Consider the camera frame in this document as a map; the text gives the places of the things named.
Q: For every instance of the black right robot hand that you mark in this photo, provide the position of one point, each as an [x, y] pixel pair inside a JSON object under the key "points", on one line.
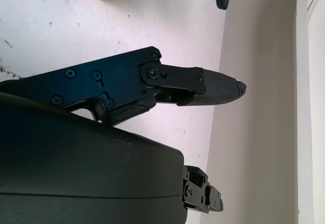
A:
{"points": [[76, 170]]}

